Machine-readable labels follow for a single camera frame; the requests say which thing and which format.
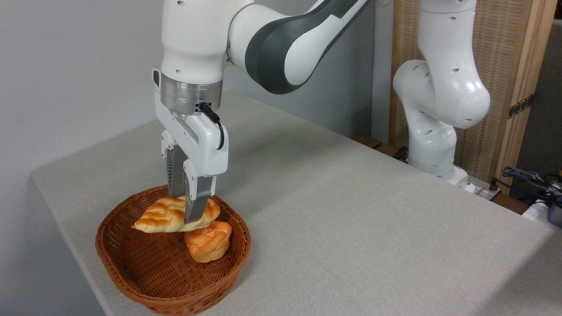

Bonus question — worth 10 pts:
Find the brown wicker basket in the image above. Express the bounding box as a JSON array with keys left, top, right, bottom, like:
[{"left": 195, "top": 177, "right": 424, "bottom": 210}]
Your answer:
[{"left": 95, "top": 184, "right": 252, "bottom": 316}]

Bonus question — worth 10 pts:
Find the round bread bun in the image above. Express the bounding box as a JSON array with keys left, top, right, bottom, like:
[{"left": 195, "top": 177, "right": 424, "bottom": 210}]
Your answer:
[{"left": 184, "top": 221, "right": 233, "bottom": 263}]

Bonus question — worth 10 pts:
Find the black cable bundle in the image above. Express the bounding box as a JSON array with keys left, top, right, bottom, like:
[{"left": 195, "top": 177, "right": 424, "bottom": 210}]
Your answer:
[{"left": 495, "top": 165, "right": 562, "bottom": 208}]

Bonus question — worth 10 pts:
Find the wooden woven folding screen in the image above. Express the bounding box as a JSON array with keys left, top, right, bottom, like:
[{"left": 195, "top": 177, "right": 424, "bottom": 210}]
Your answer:
[{"left": 389, "top": 0, "right": 558, "bottom": 194}]

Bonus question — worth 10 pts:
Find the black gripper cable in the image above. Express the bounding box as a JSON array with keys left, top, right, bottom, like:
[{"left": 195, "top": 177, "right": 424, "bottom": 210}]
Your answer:
[{"left": 198, "top": 102, "right": 225, "bottom": 151}]

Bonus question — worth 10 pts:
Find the metal screen hinge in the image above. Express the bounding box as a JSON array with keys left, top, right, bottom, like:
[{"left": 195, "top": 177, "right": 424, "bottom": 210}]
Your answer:
[{"left": 508, "top": 93, "right": 535, "bottom": 119}]

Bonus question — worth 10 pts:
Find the long braided bread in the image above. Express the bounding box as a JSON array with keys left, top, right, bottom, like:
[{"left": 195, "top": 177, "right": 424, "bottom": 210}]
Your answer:
[{"left": 132, "top": 195, "right": 221, "bottom": 233}]

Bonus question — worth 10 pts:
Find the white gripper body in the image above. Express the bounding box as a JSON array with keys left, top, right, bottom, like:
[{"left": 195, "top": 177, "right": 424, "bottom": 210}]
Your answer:
[{"left": 152, "top": 68, "right": 229, "bottom": 178}]

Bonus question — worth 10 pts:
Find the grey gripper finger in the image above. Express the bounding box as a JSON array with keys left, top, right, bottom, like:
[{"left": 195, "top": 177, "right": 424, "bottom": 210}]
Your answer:
[
  {"left": 160, "top": 129, "right": 187, "bottom": 198},
  {"left": 183, "top": 159, "right": 217, "bottom": 224}
]

